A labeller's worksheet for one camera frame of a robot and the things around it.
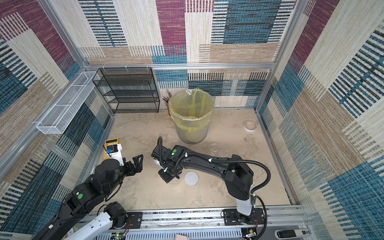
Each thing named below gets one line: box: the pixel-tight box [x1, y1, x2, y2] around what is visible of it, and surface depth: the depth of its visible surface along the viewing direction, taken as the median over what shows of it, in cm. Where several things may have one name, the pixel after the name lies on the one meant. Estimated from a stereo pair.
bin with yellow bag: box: [168, 88, 215, 145], surface depth 96 cm
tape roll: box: [243, 120, 257, 133], surface depth 111 cm
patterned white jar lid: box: [184, 171, 199, 187], surface depth 87 cm
